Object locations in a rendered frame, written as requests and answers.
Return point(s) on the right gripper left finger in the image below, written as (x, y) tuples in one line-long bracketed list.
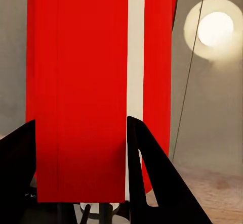
[(17, 168)]

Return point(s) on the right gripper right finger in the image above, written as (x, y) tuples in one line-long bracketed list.
[(176, 203)]

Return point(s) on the radio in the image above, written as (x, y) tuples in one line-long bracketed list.
[(89, 65)]

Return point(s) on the coffee table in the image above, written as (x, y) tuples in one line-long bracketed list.
[(206, 129)]

